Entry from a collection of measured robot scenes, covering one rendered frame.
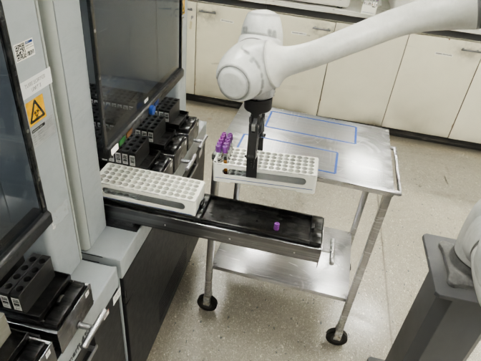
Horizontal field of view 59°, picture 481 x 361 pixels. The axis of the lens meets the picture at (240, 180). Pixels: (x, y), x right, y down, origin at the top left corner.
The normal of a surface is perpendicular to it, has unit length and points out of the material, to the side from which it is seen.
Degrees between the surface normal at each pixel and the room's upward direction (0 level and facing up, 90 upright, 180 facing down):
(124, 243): 0
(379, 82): 90
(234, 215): 0
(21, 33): 90
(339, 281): 0
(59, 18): 90
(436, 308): 90
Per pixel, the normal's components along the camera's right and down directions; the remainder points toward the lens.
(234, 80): -0.43, 0.55
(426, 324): -0.83, 0.25
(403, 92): -0.21, 0.55
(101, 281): 0.09, -0.81
